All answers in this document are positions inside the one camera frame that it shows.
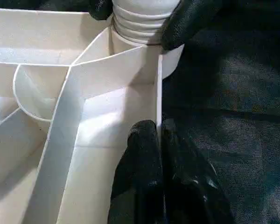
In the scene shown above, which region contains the white plastic table top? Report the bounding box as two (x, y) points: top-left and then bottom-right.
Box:
(0, 7), (186, 224)

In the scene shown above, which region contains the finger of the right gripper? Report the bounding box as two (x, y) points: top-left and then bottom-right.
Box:
(161, 0), (224, 51)
(87, 0), (115, 21)

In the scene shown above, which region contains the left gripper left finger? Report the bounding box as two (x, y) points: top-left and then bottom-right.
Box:
(108, 119), (164, 224)

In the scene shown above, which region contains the white plastic table leg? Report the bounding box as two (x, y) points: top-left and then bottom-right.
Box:
(111, 0), (180, 45)

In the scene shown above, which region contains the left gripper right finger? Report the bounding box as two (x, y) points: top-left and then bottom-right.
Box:
(160, 118), (234, 224)

